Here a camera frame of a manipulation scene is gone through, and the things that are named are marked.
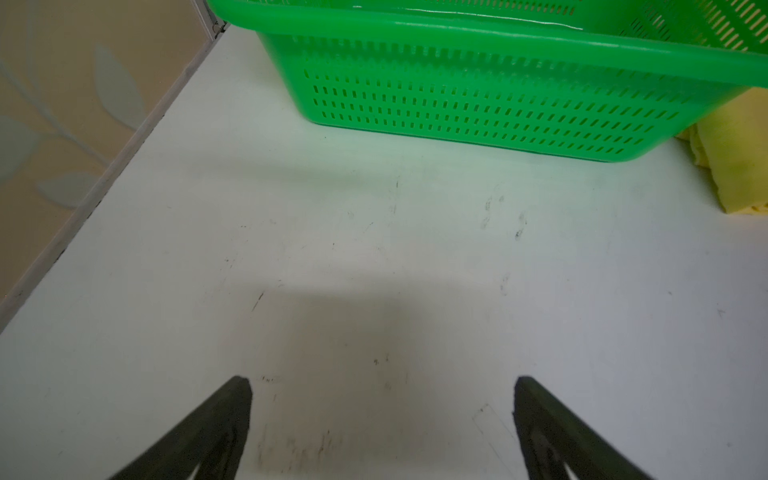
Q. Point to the yellow trousers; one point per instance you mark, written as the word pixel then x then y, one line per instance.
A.
pixel 731 142

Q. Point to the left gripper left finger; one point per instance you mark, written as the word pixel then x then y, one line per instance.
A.
pixel 207 444

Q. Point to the green plastic basket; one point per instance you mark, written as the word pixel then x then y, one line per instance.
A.
pixel 597 80

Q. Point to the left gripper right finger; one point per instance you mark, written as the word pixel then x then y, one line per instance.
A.
pixel 557 444

